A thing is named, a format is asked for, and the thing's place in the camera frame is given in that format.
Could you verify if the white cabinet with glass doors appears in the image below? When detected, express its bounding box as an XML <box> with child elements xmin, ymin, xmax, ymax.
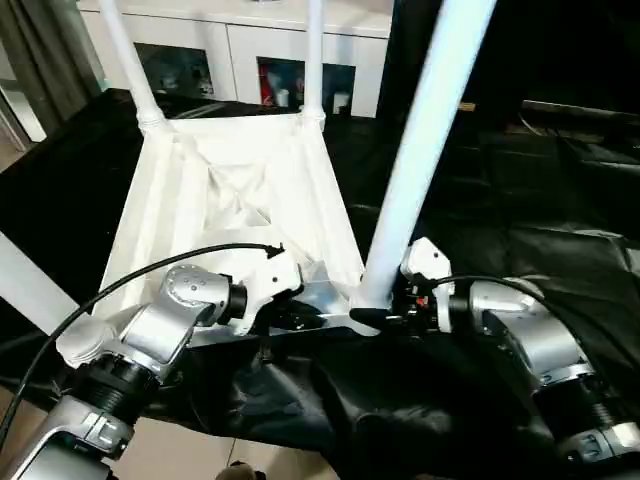
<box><xmin>75</xmin><ymin>0</ymin><xmax>393</xmax><ymax>119</ymax></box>

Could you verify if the grey curtain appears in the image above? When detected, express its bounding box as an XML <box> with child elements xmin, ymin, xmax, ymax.
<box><xmin>0</xmin><ymin>0</ymin><xmax>106</xmax><ymax>141</ymax></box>

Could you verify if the black cabinet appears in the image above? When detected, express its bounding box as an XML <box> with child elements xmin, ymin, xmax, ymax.
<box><xmin>385</xmin><ymin>0</ymin><xmax>640</xmax><ymax>121</ymax></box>

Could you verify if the white plastic table leg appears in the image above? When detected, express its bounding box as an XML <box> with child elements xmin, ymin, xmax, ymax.
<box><xmin>0</xmin><ymin>230</ymin><xmax>86</xmax><ymax>339</ymax></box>
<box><xmin>350</xmin><ymin>0</ymin><xmax>498</xmax><ymax>311</ymax></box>
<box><xmin>97</xmin><ymin>0</ymin><xmax>169</xmax><ymax>133</ymax></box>
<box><xmin>303</xmin><ymin>0</ymin><xmax>329</xmax><ymax>126</ymax></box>

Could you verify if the dark rounded robot body part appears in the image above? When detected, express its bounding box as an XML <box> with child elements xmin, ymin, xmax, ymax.
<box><xmin>222</xmin><ymin>460</ymin><xmax>263</xmax><ymax>480</ymax></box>

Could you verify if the white plastic table top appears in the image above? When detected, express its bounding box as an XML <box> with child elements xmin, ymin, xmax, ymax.
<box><xmin>55</xmin><ymin>108</ymin><xmax>386</xmax><ymax>373</ymax></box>

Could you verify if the black plastic mat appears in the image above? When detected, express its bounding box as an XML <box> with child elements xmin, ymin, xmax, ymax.
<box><xmin>0</xmin><ymin>88</ymin><xmax>640</xmax><ymax>480</ymax></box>

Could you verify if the red bottle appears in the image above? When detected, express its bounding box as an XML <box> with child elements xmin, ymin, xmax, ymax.
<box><xmin>260</xmin><ymin>65</ymin><xmax>278</xmax><ymax>106</ymax></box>

